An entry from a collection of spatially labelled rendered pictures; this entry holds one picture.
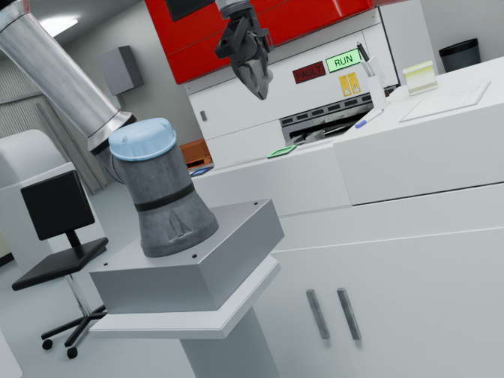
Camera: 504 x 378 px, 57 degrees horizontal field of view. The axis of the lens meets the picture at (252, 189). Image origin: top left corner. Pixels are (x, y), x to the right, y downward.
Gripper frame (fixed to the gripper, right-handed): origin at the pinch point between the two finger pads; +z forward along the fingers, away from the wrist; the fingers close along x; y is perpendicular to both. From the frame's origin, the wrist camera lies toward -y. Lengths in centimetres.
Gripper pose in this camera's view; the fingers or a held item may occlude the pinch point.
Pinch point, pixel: (260, 95)
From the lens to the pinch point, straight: 109.2
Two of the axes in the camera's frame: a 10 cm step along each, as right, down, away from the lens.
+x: -8.1, 1.6, 5.6
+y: 4.7, -3.7, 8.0
